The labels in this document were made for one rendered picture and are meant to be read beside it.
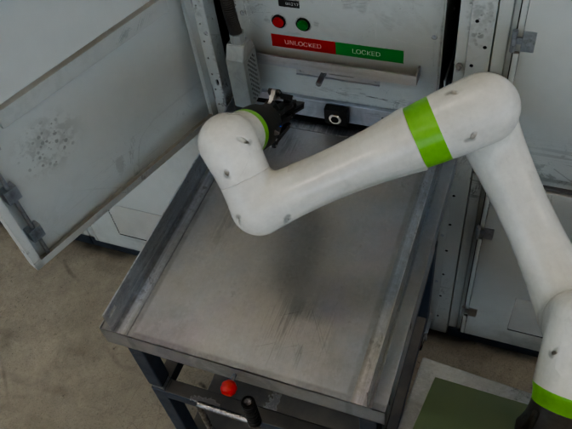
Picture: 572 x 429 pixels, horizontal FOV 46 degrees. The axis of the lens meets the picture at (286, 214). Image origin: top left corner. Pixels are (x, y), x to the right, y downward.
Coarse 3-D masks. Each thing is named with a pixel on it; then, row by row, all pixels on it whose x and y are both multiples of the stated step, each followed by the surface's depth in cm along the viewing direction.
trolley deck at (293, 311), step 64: (384, 192) 157; (448, 192) 158; (192, 256) 151; (256, 256) 149; (320, 256) 147; (384, 256) 146; (192, 320) 140; (256, 320) 139; (320, 320) 137; (256, 384) 135; (320, 384) 128; (384, 384) 127
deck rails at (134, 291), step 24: (192, 168) 160; (432, 168) 160; (192, 192) 163; (432, 192) 155; (168, 216) 153; (192, 216) 158; (168, 240) 154; (408, 240) 147; (144, 264) 147; (408, 264) 138; (120, 288) 140; (144, 288) 147; (120, 312) 142; (384, 312) 136; (384, 336) 126; (384, 360) 130; (360, 384) 127
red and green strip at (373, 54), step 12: (276, 36) 159; (288, 36) 157; (300, 48) 159; (312, 48) 158; (324, 48) 156; (336, 48) 155; (348, 48) 154; (360, 48) 153; (372, 48) 152; (384, 60) 153; (396, 60) 152
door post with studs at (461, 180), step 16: (464, 0) 130; (480, 0) 129; (496, 0) 128; (464, 16) 133; (480, 16) 131; (464, 32) 136; (480, 32) 134; (464, 48) 139; (480, 48) 137; (464, 64) 142; (480, 64) 140; (464, 160) 162; (464, 176) 166; (464, 192) 171; (464, 208) 175; (448, 240) 188; (448, 256) 193; (448, 272) 199; (448, 288) 205; (448, 304) 212
